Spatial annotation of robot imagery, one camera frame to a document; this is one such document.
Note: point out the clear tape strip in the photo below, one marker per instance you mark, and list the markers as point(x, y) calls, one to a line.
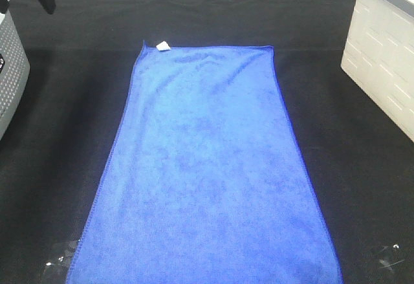
point(388, 258)
point(58, 263)

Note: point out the white slotted storage box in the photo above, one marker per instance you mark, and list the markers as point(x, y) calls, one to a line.
point(378, 56)

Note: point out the right clear tape strip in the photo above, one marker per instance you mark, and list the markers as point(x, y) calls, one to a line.
point(388, 258)

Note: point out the blue microfibre towel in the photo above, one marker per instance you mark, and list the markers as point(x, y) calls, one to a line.
point(205, 182)

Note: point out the left clear tape strip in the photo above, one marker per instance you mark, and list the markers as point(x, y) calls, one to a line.
point(58, 263)

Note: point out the grey perforated laundry basket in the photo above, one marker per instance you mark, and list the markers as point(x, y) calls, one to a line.
point(15, 69)

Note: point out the black table cloth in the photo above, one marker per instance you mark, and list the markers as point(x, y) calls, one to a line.
point(81, 58)

